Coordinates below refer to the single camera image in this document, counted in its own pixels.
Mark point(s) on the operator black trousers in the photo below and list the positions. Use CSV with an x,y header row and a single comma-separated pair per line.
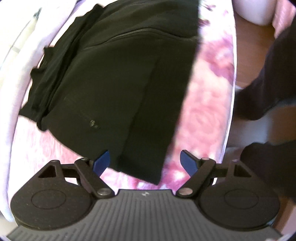
x,y
275,164

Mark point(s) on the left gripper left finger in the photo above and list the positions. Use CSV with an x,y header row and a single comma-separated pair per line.
x,y
89,172

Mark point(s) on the black zip jacket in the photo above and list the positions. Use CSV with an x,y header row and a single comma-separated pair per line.
x,y
115,81

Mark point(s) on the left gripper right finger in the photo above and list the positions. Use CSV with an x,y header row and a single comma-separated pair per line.
x,y
199,170

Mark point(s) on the pink rose bedspread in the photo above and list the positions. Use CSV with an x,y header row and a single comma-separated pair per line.
x,y
205,118

